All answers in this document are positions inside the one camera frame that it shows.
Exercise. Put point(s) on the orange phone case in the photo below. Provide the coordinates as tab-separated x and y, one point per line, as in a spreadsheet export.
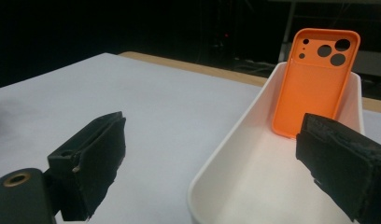
310	90

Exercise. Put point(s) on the white plastic tray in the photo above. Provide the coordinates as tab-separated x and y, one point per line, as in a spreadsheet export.
257	174

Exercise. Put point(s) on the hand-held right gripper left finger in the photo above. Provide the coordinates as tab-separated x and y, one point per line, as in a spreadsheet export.
92	161

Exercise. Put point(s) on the white table mat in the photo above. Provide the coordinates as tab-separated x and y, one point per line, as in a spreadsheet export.
166	118

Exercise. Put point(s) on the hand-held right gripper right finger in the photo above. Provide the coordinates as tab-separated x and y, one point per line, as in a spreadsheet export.
347	165

